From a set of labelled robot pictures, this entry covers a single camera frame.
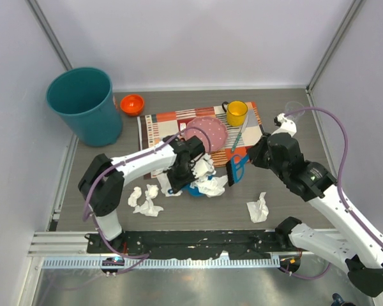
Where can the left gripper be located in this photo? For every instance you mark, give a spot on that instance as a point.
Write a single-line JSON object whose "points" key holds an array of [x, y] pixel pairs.
{"points": [[176, 185]]}

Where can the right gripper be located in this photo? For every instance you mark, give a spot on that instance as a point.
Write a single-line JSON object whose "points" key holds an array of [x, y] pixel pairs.
{"points": [[255, 153]]}

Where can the blue dustpan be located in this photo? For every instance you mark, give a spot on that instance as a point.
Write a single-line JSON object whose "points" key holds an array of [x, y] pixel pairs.
{"points": [[193, 191]]}

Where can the blue hand brush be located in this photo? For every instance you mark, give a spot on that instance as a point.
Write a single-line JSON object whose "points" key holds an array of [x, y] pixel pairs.
{"points": [[235, 168]]}

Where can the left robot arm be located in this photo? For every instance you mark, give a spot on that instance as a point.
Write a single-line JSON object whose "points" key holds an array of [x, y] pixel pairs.
{"points": [[104, 180]]}

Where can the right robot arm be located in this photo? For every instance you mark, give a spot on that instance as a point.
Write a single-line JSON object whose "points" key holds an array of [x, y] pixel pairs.
{"points": [[360, 256]]}

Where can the crumpled paper left centre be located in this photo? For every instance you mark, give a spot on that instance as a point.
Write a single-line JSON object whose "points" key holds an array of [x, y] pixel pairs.
{"points": [[151, 192]]}

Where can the large crumpled paper right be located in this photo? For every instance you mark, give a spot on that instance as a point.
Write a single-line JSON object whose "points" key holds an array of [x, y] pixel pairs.
{"points": [[211, 186]]}

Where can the crumpled paper front left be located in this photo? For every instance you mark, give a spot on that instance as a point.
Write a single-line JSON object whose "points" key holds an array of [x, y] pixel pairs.
{"points": [[148, 209]]}

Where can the clear plastic cup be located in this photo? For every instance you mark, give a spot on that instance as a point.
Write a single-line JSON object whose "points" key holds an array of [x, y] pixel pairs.
{"points": [[294, 111]]}

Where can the crumpled paper far left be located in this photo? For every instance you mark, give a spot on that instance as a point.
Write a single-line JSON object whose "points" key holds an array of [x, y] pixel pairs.
{"points": [[134, 196]]}

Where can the colourful patchwork placemat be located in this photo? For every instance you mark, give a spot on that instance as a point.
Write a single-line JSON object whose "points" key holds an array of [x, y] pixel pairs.
{"points": [[152, 128]]}

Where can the pink dotted plate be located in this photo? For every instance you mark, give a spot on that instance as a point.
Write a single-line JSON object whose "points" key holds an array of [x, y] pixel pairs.
{"points": [[210, 130]]}

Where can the yellow enamel mug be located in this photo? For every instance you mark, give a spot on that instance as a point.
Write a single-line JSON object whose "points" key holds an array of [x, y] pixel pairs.
{"points": [[236, 112]]}

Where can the crumpled paper far right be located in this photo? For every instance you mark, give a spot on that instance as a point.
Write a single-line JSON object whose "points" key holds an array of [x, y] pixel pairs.
{"points": [[258, 210]]}

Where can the orange bowl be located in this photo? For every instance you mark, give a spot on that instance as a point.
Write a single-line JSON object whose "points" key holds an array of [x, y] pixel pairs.
{"points": [[132, 105]]}

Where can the teal plastic trash bin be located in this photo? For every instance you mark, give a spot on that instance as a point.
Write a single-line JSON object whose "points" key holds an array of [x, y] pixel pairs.
{"points": [[84, 100]]}

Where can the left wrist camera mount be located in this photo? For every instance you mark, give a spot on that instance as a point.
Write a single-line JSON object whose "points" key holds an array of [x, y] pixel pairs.
{"points": [[203, 167]]}

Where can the knife with teal handle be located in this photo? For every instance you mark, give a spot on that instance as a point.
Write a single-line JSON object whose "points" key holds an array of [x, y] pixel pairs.
{"points": [[239, 135]]}

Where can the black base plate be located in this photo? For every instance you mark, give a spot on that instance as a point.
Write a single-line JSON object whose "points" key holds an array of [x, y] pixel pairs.
{"points": [[201, 245]]}

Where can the perforated cable duct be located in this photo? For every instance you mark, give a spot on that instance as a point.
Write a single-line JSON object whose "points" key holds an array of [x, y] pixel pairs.
{"points": [[221, 262]]}

